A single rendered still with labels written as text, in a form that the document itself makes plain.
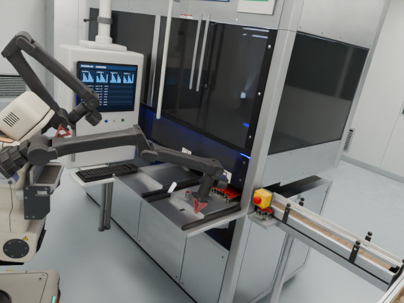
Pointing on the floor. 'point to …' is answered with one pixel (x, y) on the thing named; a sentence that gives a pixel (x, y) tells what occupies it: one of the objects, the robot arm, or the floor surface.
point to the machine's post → (261, 141)
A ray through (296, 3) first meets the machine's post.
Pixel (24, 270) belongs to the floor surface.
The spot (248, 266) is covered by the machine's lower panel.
